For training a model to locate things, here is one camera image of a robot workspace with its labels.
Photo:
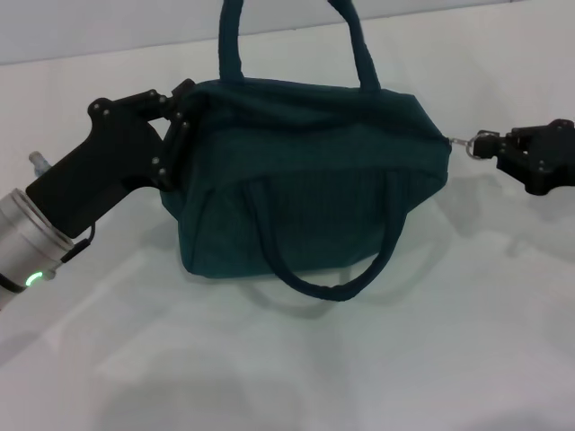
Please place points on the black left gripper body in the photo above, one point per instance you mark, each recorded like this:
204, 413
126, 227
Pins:
99, 170

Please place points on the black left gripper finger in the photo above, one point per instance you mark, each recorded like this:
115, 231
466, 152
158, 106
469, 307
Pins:
177, 148
153, 101

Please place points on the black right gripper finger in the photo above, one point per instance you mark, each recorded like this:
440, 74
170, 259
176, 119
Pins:
516, 168
498, 141

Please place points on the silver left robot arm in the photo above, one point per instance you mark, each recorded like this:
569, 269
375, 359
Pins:
22, 242

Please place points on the dark teal fabric bag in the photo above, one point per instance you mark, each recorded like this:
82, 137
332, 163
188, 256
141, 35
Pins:
292, 188

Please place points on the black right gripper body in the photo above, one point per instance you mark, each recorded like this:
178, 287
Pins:
554, 157

